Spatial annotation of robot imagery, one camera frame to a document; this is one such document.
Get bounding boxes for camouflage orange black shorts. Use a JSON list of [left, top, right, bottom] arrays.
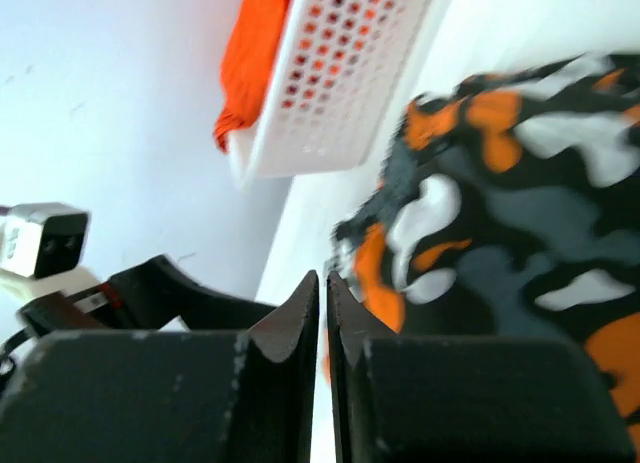
[[328, 53, 639, 438]]

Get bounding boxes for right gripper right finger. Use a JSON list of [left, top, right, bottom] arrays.
[[327, 273, 635, 462]]

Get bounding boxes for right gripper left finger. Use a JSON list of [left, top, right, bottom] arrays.
[[1, 272, 319, 462]]

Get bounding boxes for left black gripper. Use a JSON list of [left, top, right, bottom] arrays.
[[1, 255, 274, 378]]

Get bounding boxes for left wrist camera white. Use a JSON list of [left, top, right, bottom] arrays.
[[1, 202, 99, 304]]

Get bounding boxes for white plastic basket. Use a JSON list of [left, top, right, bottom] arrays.
[[229, 0, 452, 188]]

